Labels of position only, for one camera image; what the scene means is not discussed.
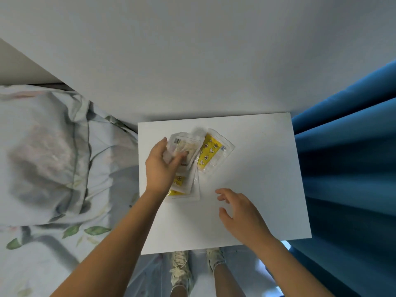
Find floral bed sheet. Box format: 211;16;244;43
0;111;165;297

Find person's right white shoe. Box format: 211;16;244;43
206;247;226;273

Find white bedside table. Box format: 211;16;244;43
137;113;312;256

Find person's white shoe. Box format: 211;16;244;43
206;247;226;273
169;251;194;291

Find floral pillow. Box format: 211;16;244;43
0;85;139;228

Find person's left leg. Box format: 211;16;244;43
170;284;189;297

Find person's right hand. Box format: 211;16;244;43
215;188;274;252

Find person's left forearm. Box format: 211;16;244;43
51;188;169;297

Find person's right forearm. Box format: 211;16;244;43
252;236;335;297

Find blue curtain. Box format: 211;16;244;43
266;60;396;297

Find person's left hand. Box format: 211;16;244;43
144;137;189;198

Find person's left white shoe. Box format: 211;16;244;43
169;251;194;291

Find person's leg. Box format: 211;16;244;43
213;263;247;297
170;284;189;297

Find person's right leg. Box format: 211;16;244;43
213;263;247;297

